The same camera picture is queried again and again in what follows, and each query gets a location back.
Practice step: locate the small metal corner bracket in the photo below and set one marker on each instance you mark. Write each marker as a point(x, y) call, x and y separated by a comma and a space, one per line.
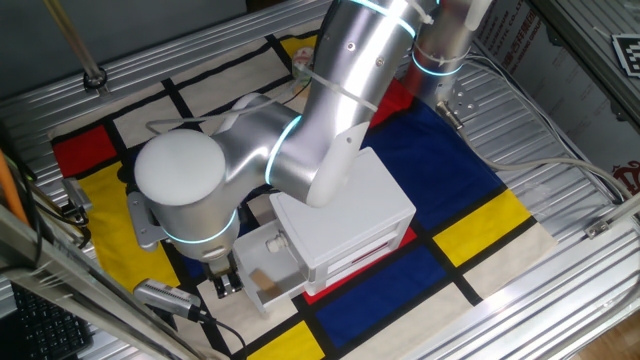
point(597, 228)

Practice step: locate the aluminium frame beam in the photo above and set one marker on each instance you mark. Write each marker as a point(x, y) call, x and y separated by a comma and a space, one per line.
point(75, 295)

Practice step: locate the white round knob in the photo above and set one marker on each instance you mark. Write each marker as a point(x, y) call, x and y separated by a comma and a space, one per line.
point(276, 242)

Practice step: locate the metal pole with black base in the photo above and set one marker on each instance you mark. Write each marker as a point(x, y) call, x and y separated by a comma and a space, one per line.
point(70, 37)

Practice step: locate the boxy side camera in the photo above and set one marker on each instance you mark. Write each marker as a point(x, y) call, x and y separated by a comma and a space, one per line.
point(75, 192)

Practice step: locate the silver base mounting plate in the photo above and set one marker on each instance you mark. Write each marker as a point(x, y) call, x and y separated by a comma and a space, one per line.
point(462, 97)

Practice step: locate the white drawer cabinet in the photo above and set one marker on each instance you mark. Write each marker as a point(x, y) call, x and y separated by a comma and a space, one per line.
point(360, 225)

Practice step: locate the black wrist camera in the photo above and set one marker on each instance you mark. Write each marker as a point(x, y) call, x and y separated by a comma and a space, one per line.
point(131, 187)

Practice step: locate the colour block patterned cloth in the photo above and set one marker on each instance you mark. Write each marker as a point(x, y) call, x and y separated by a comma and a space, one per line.
point(450, 160)

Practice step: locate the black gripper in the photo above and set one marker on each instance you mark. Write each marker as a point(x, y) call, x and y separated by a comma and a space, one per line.
point(221, 270)

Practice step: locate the white drawer with black knob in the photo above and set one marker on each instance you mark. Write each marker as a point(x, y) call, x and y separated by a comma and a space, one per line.
point(255, 252)

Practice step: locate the orange tube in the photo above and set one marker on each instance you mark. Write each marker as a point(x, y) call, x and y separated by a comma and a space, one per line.
point(9, 190)

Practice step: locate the black keyboard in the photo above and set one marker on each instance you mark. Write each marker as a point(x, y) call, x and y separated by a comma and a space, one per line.
point(45, 330)

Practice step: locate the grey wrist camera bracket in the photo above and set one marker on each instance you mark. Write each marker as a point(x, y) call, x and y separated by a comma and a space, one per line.
point(142, 225)

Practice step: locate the yellow black tool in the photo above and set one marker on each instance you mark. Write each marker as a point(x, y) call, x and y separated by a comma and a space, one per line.
point(75, 217)

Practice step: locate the small wooden block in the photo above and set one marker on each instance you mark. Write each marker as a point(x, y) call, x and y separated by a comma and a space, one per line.
point(262, 282)

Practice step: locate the light metal bar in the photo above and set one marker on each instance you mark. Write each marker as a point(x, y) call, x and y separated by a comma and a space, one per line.
point(625, 207)

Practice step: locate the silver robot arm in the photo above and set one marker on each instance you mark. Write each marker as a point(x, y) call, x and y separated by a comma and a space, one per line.
point(350, 75)

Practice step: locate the dark printed board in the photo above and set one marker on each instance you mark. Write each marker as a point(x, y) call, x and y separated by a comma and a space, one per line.
point(550, 90)

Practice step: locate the dark metal frame rail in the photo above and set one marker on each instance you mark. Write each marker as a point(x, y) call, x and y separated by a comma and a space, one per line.
point(585, 45)

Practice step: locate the black white fiducial marker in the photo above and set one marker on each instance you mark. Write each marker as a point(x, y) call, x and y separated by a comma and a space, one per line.
point(629, 55)

